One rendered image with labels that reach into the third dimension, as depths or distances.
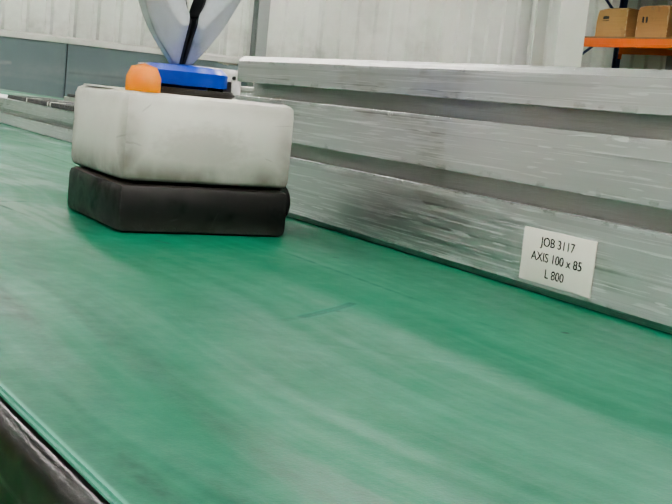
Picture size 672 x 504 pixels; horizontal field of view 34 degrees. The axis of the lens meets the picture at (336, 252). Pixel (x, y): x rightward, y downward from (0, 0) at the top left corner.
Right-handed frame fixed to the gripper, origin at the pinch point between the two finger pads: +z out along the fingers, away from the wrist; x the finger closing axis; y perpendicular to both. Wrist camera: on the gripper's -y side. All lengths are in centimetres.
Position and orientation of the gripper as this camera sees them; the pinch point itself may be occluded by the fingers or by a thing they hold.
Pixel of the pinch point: (188, 37)
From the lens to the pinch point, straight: 53.0
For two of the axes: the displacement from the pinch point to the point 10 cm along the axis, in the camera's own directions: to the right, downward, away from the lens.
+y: -4.9, -1.7, 8.6
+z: -1.0, 9.9, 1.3
